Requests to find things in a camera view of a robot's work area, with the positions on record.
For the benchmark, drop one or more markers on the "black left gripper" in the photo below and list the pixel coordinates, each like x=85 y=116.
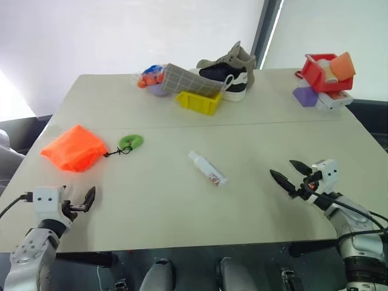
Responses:
x=74 y=208

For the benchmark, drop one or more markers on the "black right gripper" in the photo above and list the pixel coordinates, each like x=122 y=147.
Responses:
x=306 y=186

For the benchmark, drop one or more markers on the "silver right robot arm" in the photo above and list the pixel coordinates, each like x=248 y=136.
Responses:
x=357 y=242

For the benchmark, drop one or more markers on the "clear bag of orange items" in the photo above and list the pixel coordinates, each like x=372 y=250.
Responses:
x=150 y=77

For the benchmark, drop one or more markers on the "purple flat polygon piece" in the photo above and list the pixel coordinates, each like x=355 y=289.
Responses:
x=306 y=96

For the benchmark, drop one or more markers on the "white cardboard box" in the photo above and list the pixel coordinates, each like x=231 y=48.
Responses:
x=333 y=101

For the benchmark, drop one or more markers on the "white spray bottle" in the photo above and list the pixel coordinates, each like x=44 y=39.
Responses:
x=206 y=168

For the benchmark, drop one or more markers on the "black low cabinet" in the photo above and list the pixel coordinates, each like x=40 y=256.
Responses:
x=27 y=127
x=373 y=121

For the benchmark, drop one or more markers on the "small red loop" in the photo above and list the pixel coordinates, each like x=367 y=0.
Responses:
x=297 y=74

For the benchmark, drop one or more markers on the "red plastic bin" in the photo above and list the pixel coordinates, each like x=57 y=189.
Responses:
x=315 y=77

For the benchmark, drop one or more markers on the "grey rounded robot leg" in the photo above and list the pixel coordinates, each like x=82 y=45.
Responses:
x=157 y=276
x=233 y=274

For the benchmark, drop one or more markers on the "beige tape roll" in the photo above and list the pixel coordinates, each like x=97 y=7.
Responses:
x=325 y=71

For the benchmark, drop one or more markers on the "black and white sneaker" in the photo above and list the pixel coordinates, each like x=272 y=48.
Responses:
x=230 y=83

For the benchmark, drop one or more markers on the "yellow plastic bin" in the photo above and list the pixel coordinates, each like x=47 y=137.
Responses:
x=197 y=101

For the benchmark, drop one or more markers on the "orange sponge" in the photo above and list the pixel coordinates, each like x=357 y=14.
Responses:
x=342 y=66

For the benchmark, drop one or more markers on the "grey suede sneaker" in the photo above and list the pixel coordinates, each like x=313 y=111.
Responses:
x=242 y=59

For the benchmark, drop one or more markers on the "purple bowl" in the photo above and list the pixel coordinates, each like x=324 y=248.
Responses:
x=157 y=90

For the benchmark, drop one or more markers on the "grey grid mat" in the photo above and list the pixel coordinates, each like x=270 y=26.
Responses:
x=185 y=78

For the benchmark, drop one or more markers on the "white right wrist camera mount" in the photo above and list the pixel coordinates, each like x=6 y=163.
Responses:
x=329 y=174

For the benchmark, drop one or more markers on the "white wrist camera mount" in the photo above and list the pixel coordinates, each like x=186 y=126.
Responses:
x=45 y=203
x=329 y=174

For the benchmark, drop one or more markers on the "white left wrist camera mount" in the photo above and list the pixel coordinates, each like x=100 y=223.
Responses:
x=45 y=203

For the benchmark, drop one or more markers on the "black table frame bar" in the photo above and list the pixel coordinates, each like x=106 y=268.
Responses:
x=312 y=248
x=88 y=258

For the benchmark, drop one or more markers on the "dark window frame pillar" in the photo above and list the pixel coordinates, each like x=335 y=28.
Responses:
x=266 y=33

